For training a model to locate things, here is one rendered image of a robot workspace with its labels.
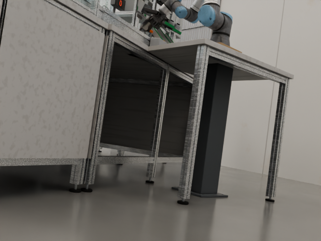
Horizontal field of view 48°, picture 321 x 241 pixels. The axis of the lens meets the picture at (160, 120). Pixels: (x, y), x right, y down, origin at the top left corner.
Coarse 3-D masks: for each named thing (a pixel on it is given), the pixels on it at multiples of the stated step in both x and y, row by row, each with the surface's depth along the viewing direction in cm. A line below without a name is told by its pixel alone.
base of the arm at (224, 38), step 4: (216, 32) 233; (220, 32) 232; (212, 36) 236; (216, 36) 232; (220, 36) 232; (224, 36) 232; (228, 36) 234; (212, 40) 233; (216, 40) 231; (220, 40) 231; (224, 40) 231; (228, 40) 233; (228, 44) 232
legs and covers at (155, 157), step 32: (160, 64) 240; (96, 96) 183; (128, 96) 349; (160, 96) 249; (96, 128) 183; (128, 128) 346; (160, 128) 250; (96, 160) 186; (128, 160) 217; (160, 160) 258
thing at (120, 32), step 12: (108, 24) 184; (120, 36) 194; (120, 48) 223; (144, 48) 216; (120, 60) 262; (132, 60) 255; (144, 60) 250; (120, 72) 316; (132, 72) 307; (144, 72) 299; (156, 72) 291
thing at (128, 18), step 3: (120, 15) 377; (123, 15) 376; (126, 15) 374; (129, 15) 372; (132, 15) 371; (123, 18) 375; (126, 18) 374; (129, 18) 372; (126, 21) 373; (129, 21) 372; (141, 21) 376; (141, 24) 377; (138, 27) 372; (147, 33) 390
